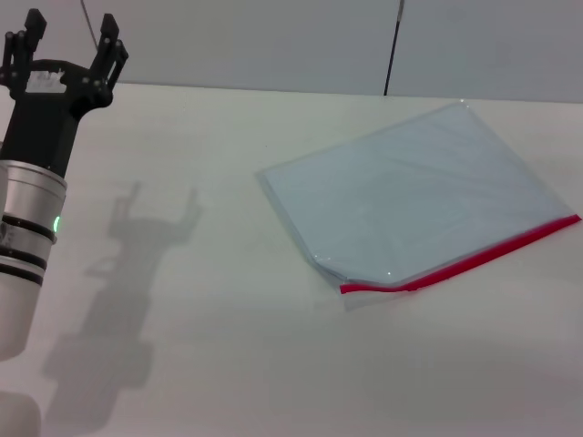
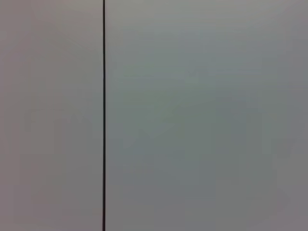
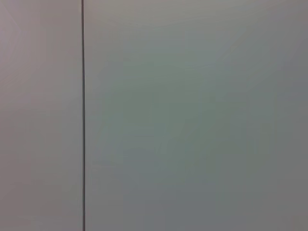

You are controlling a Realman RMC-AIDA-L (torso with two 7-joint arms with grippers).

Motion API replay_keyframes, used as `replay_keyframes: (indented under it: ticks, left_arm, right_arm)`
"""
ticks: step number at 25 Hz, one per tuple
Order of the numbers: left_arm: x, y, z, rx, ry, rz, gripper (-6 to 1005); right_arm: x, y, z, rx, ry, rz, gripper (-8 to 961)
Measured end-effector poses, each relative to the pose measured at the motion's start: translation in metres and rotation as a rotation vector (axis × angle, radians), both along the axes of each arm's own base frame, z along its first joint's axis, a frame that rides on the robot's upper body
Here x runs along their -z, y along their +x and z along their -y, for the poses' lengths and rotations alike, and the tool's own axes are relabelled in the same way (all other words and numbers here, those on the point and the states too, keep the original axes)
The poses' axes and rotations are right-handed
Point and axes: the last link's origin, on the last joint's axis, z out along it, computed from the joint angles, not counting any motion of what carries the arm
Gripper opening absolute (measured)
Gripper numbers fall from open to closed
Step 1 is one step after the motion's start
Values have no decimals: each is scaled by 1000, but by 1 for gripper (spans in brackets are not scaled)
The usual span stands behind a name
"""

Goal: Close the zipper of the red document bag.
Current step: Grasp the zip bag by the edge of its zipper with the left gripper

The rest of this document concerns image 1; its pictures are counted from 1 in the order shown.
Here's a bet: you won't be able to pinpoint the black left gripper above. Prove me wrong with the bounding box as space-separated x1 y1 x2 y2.
0 8 130 175

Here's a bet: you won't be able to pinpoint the clear document bag red zip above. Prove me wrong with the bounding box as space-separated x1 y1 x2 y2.
257 100 583 313

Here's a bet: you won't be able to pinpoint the pale blue paper sheets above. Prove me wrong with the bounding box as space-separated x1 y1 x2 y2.
263 105 574 284

